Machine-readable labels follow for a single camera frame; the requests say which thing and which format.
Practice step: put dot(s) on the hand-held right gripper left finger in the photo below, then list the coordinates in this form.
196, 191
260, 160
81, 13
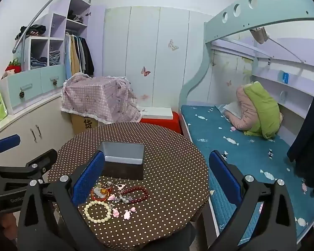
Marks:
89, 179

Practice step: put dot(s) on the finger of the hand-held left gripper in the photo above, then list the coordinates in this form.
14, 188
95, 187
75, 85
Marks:
45, 159
7, 142

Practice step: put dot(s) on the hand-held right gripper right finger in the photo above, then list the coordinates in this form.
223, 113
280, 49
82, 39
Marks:
225, 179

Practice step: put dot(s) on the rectangular metal tin box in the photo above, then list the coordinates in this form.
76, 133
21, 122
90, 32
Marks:
125, 172

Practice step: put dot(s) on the pink flower charm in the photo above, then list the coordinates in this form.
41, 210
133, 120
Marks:
127, 215

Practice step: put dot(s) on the person's left hand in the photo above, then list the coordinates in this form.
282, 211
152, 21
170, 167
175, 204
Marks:
9, 222

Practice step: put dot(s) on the white low cabinet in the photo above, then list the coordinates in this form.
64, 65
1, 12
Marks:
15, 136

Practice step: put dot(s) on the tiny pink bead charm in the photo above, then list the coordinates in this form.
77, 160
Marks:
112, 197

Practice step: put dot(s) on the white pink keyring charm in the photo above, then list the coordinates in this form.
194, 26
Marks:
121, 187

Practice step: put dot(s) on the cardboard box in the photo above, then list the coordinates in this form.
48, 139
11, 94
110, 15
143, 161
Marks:
83, 124

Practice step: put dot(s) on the small pink heart charm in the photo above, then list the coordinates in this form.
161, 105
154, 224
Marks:
133, 209

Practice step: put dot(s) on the round polka dot table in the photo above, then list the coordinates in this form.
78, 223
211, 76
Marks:
170, 162

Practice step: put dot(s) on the teal drawer unit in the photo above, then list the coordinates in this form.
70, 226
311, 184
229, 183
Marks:
28, 83

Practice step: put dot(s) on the white pillow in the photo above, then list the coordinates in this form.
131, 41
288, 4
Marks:
231, 109

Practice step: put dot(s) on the red bag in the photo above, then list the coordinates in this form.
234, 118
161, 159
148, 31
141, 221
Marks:
13, 68

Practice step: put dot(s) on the pink and green quilt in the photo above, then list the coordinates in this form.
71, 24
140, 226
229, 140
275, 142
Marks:
261, 109

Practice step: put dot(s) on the pink checked cover cloth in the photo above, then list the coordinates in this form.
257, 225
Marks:
102, 96

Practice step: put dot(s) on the dark hanging garment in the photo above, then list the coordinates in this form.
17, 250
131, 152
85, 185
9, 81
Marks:
308, 136

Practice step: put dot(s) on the white board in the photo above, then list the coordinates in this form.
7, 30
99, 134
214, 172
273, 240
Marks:
157, 112

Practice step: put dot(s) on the folded jeans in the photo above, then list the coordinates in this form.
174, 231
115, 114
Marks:
52, 57

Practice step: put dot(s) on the light blue hanging shirt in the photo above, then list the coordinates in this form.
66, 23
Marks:
67, 57

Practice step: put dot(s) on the yellow hanging garment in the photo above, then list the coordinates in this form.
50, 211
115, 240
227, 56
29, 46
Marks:
74, 57

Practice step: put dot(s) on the black hanging jacket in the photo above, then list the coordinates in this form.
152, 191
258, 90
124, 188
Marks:
87, 57

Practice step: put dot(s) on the pile of black clothes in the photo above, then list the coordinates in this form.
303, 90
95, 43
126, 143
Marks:
32, 30

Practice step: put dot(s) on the small blue box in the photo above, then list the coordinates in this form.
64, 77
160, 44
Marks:
284, 77

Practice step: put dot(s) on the pink butterfly sticker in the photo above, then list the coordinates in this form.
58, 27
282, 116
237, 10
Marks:
145, 71

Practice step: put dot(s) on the lilac cubby shelf unit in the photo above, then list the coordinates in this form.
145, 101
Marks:
59, 23

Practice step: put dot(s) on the folded dark clothes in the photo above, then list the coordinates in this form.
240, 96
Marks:
76, 17

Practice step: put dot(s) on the pale butterfly sticker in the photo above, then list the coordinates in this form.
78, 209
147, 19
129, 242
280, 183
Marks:
173, 45

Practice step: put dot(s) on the white wardrobe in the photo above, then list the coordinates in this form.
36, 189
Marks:
146, 44

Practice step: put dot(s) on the grey hanging pouch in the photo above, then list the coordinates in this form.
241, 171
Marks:
260, 34

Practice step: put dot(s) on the curved grey metal rail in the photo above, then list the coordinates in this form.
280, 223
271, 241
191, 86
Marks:
41, 13

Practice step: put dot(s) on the teal bunk bed frame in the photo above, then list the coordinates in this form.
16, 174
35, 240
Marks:
240, 23

